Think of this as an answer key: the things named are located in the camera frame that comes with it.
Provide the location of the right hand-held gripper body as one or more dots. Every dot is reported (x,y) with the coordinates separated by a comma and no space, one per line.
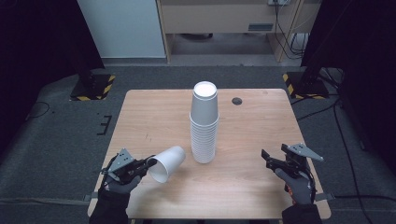
(295,161)

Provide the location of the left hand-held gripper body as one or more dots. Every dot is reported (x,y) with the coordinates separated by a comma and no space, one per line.
(124,166)

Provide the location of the single white paper cup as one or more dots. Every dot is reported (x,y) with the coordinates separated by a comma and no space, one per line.
(169,161)

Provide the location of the stack of white paper cups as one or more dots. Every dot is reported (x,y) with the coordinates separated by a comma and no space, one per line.
(204,137)

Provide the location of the person's left hand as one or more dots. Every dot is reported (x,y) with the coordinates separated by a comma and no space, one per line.
(120,187)

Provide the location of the grey tape strip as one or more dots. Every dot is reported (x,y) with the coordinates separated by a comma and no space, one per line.
(326,196)
(89,196)

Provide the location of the black round table grommet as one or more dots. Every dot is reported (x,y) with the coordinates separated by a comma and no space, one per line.
(237,101)

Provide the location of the black hazard-striped stand base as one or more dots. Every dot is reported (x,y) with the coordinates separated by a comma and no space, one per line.
(306,87)
(93,88)

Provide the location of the black curtain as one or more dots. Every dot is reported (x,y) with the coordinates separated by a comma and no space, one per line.
(40,46)
(361,62)

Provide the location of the white cabinet panel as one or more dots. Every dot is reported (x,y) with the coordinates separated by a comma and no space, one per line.
(121,28)

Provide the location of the light wooden desk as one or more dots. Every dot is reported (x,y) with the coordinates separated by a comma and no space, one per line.
(218,18)

